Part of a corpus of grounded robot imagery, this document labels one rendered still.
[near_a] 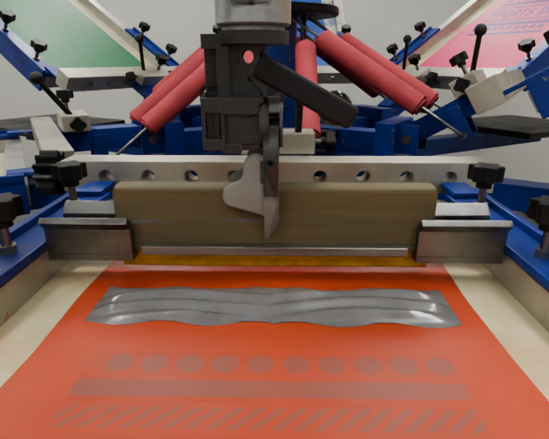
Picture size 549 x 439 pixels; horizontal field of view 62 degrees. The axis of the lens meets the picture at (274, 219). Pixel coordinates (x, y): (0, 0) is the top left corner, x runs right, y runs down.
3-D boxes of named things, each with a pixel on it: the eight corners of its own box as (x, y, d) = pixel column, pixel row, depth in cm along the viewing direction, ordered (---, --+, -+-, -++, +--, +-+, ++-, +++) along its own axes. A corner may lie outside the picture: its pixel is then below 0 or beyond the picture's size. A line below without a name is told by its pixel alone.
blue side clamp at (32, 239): (4, 341, 43) (-11, 274, 41) (-48, 340, 43) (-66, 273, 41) (115, 229, 71) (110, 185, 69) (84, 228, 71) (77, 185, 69)
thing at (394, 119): (466, 192, 95) (475, 134, 91) (92, 190, 96) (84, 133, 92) (384, 132, 172) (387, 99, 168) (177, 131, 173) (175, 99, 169)
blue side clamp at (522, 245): (599, 347, 42) (618, 280, 40) (544, 347, 42) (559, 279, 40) (471, 231, 70) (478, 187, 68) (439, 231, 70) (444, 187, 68)
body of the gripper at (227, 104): (213, 144, 53) (208, 33, 49) (287, 145, 53) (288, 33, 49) (203, 158, 46) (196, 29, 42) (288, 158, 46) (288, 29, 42)
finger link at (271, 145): (262, 193, 50) (262, 113, 49) (278, 194, 50) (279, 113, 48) (260, 198, 45) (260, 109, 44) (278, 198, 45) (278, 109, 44)
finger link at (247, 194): (225, 237, 50) (224, 153, 49) (278, 238, 50) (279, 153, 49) (221, 243, 47) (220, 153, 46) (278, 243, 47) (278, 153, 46)
